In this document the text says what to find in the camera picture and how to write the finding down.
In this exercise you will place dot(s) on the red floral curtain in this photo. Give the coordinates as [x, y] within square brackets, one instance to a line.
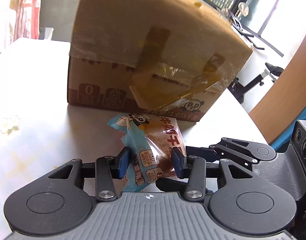
[18, 18]

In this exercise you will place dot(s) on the bread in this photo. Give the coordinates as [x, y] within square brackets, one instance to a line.
[151, 139]

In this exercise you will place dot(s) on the brown cardboard box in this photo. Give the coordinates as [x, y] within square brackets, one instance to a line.
[170, 58]

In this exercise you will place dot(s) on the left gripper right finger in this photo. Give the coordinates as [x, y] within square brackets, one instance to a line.
[236, 198]

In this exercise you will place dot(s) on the blue fabric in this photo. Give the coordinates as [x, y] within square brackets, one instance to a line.
[285, 136]

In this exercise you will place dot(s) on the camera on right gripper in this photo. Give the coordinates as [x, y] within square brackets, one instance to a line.
[298, 140]

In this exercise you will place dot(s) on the wooden panel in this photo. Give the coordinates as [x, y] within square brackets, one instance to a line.
[286, 99]

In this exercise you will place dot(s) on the black exercise bike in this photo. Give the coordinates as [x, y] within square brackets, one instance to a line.
[256, 70]

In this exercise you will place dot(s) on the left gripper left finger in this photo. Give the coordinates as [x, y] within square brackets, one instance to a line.
[64, 198]

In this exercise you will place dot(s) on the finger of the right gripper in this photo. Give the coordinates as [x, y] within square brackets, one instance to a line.
[170, 185]
[240, 151]

